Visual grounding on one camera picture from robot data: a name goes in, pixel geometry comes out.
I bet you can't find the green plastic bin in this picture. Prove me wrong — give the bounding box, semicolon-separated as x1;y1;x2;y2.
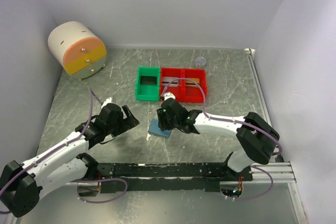
135;66;161;101

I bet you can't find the small clear plastic cup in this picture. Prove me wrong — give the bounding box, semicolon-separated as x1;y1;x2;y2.
195;56;206;69

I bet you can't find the aluminium frame rail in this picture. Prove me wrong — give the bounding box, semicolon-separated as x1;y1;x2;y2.
243;48;297;184

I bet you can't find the silver credit card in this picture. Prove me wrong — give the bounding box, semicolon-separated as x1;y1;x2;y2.
161;77;179;87

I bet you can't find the red plastic bin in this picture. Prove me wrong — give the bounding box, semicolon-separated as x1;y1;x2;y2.
159;68;184;102
182;68;207;103

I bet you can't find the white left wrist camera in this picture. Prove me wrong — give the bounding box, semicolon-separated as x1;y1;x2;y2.
101;97;116;108

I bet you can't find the black credit card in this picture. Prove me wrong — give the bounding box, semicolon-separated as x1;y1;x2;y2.
140;76;157;86

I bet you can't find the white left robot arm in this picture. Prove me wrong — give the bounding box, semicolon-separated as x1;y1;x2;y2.
1;102;140;217

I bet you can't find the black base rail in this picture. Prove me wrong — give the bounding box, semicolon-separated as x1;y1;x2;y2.
98;163;253;192

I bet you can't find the blue card holder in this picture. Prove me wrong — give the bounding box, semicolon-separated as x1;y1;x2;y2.
148;119;172;138

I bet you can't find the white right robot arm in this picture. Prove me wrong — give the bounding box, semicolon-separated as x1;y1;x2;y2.
157;98;280;181

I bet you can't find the gold credit card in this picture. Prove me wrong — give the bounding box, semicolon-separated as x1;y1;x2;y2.
185;78;199;87

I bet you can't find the round pastel drawer cabinet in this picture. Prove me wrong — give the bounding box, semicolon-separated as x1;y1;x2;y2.
48;21;107;80

